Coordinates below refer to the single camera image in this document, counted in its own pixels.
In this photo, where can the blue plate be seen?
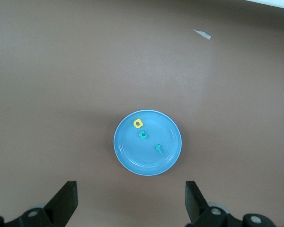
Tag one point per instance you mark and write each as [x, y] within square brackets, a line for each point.
[161, 127]

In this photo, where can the white paper scrap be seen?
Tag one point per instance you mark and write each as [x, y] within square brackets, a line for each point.
[203, 35]

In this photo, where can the teal letter c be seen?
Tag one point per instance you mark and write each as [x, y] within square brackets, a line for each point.
[140, 135]

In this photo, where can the yellow letter d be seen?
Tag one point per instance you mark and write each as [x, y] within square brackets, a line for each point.
[142, 125]

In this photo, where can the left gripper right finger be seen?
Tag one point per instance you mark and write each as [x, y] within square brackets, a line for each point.
[196, 205]

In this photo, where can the teal letter r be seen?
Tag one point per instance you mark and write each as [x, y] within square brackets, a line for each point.
[158, 148]

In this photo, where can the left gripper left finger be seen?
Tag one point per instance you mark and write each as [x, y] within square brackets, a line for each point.
[64, 203]

